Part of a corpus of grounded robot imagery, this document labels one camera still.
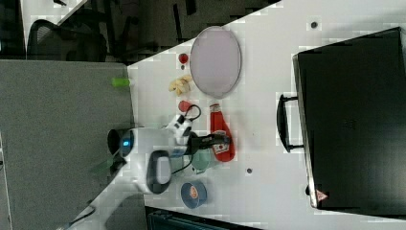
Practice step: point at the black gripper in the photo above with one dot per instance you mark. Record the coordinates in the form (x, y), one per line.
(196, 142)

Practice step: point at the red plush ketchup bottle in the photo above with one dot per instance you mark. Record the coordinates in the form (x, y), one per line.
(222, 152)

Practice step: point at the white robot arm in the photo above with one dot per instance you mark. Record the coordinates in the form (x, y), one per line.
(146, 170)

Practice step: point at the green cup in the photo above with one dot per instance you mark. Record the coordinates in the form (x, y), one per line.
(201, 161)

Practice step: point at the light red toy strawberry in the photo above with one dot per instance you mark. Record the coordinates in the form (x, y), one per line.
(184, 106)

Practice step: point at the blue bowl with orange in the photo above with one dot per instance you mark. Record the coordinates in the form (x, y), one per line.
(194, 194)

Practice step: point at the yellow peeled toy banana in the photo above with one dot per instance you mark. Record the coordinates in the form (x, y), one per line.
(181, 85)

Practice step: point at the round lilac plate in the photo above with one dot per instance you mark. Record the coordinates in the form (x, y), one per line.
(215, 62)

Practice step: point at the dark blue bin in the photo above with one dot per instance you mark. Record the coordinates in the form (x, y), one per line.
(166, 220)

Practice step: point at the silver toaster oven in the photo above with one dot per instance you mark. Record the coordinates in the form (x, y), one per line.
(351, 102)

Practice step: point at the black office chair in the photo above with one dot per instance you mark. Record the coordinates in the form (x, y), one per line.
(79, 38)

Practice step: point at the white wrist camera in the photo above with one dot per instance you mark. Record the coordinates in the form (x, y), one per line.
(181, 127)

